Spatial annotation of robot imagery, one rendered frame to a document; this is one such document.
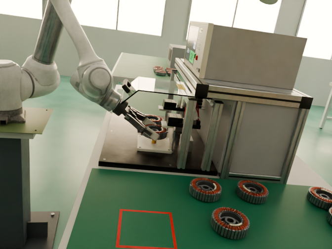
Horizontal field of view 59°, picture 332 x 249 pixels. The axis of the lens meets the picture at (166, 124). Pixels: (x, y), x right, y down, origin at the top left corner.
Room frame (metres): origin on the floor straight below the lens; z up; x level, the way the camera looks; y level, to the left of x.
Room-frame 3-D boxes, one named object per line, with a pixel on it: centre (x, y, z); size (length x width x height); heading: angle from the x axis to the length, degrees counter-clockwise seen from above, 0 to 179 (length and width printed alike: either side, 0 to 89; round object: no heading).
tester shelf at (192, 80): (1.39, -0.26, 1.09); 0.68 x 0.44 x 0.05; 7
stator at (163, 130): (1.23, 0.05, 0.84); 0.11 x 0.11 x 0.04
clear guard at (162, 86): (1.15, 0.02, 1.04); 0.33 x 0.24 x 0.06; 97
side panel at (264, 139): (1.08, -0.38, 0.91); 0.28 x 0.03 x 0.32; 97
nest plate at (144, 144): (1.23, 0.04, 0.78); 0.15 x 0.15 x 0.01; 7
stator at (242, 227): (0.75, -0.23, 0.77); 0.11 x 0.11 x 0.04
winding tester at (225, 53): (1.38, -0.26, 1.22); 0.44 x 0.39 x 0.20; 7
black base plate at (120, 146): (1.35, 0.04, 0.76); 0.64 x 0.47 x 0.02; 7
